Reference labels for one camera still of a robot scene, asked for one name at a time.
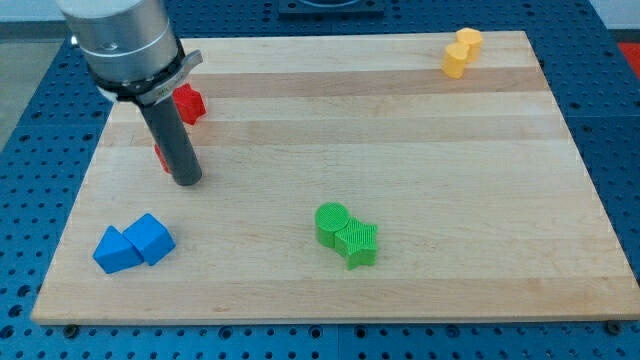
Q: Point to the yellow heart block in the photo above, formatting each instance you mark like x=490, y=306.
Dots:
x=455, y=59

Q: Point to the red circle block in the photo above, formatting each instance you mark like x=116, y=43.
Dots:
x=161, y=159

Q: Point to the yellow hexagon block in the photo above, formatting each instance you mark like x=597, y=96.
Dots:
x=474, y=39

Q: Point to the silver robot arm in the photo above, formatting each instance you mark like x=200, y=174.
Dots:
x=133, y=55

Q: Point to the blue triangle block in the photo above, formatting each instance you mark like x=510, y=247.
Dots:
x=115, y=252

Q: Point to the green circle block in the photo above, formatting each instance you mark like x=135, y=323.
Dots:
x=330, y=218

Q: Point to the red star block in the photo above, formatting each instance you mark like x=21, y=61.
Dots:
x=190, y=104

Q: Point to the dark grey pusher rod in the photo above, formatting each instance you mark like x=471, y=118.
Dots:
x=165, y=124

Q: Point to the blue cube block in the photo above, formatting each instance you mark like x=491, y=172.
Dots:
x=150, y=238

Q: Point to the wooden board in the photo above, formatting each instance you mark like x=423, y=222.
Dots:
x=484, y=207

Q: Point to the green star block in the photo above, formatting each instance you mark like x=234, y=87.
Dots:
x=357, y=243

